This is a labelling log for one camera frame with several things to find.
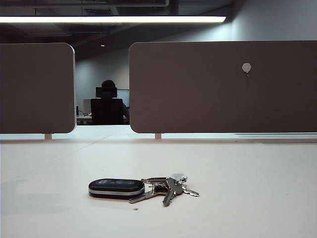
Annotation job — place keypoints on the long ceiling light strip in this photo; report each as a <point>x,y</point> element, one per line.
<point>111,19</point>

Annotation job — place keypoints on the background computer monitor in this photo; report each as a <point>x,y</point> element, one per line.
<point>123,96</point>

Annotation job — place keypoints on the background desk with clutter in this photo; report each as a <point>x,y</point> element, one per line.
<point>83,121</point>

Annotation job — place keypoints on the key bunch with black fob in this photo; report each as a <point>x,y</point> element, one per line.
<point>116,188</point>

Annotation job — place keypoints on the white partition support foot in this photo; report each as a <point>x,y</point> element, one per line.
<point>48,136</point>
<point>158,136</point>

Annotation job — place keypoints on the wide brown desk partition panel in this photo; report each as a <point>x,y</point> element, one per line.
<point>185,86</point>

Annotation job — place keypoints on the narrow brown desk partition panel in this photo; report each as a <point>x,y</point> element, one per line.
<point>37,86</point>

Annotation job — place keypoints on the black office chair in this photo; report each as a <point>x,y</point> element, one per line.
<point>106,111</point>

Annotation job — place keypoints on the white adhesive wall hook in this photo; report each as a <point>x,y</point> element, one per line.
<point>246,67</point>

